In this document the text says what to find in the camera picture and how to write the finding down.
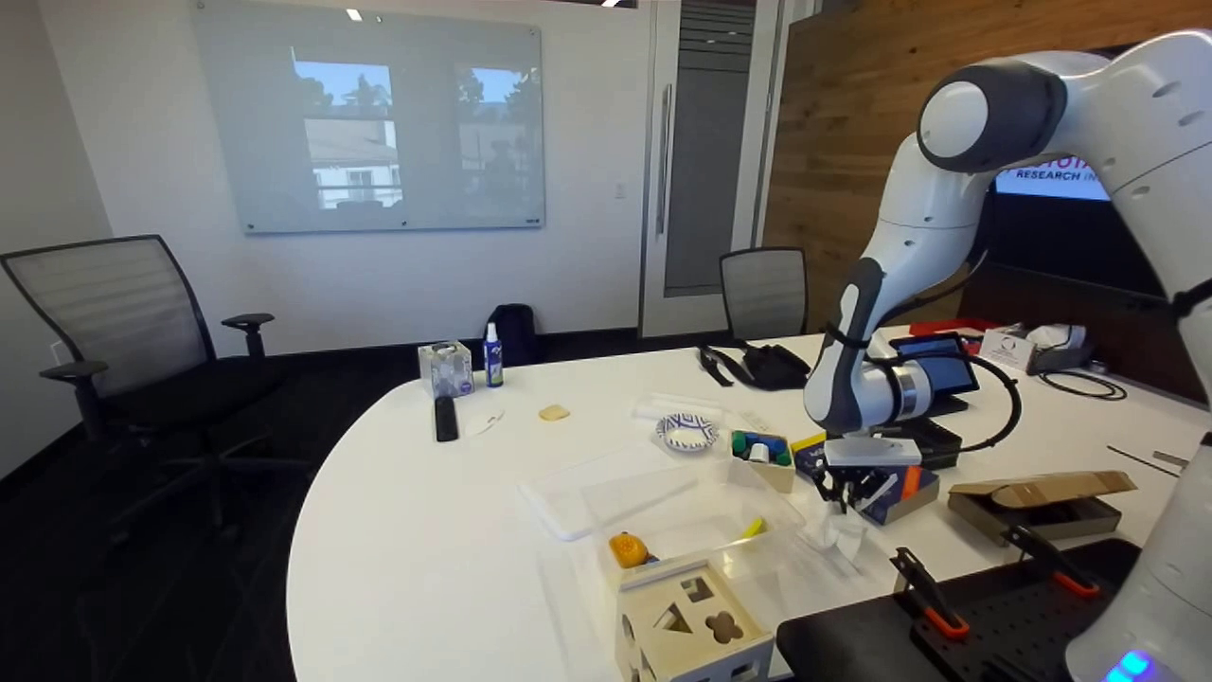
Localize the blue book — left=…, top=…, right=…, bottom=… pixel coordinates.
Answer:
left=791, top=433, right=943, bottom=528

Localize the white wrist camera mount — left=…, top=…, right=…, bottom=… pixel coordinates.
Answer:
left=827, top=433, right=929, bottom=474

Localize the clear wipes container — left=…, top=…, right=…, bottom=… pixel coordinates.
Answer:
left=415, top=337, right=478, bottom=403

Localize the wall mounted tv screen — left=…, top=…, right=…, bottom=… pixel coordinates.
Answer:
left=978, top=157, right=1171, bottom=304

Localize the black looped cable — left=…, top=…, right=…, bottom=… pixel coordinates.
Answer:
left=1036, top=364, right=1134, bottom=405

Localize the orange block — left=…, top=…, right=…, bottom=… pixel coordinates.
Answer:
left=605, top=532, right=655, bottom=571

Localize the grey metal tray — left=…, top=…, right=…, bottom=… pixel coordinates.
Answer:
left=943, top=488, right=1125, bottom=548

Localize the red box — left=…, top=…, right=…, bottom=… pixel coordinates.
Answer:
left=904, top=314, right=1005, bottom=350

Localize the small black box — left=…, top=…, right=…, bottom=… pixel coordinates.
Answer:
left=908, top=416, right=966, bottom=474

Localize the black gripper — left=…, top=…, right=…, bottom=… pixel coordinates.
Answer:
left=798, top=452, right=947, bottom=537

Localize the brown cardboard piece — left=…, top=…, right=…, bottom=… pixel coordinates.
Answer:
left=947, top=467, right=1140, bottom=514

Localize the clear plastic container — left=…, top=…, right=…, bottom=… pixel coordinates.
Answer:
left=572, top=471, right=805, bottom=594

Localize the roll of clear tape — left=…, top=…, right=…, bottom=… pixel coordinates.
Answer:
left=651, top=409, right=721, bottom=464

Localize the blue spray bottle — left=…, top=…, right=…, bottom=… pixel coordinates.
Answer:
left=480, top=320, right=506, bottom=390

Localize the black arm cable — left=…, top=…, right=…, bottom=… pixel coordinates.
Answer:
left=881, top=350, right=1025, bottom=455

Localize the small box with green markers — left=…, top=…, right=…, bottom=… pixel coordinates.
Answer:
left=728, top=428, right=798, bottom=495

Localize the grey mesh office chair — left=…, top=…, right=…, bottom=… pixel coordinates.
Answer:
left=717, top=242, right=809, bottom=346

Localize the wooden shape sorter box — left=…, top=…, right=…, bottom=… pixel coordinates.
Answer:
left=615, top=554, right=776, bottom=682

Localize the dark device with white box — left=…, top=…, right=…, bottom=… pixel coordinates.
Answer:
left=979, top=320, right=1098, bottom=378

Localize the black tablet on stand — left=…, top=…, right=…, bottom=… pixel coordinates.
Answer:
left=885, top=332, right=979, bottom=416

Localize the clear plastic lid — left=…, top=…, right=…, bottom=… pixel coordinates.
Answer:
left=521, top=464, right=700, bottom=546

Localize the thin pen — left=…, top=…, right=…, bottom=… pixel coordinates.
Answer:
left=1106, top=438, right=1193, bottom=482

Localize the glass wall whiteboard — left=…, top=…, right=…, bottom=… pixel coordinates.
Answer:
left=188, top=0, right=550, bottom=237

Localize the white framed glass door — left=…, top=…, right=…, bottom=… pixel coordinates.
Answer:
left=639, top=0, right=786, bottom=342

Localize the black mesh office chair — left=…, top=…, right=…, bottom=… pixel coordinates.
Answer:
left=0, top=230, right=310, bottom=548

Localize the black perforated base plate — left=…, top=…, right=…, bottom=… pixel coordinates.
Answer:
left=774, top=537, right=1146, bottom=682

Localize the black clamp with orange tips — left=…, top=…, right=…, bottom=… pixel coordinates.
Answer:
left=998, top=519, right=1106, bottom=601
left=885, top=542, right=978, bottom=644

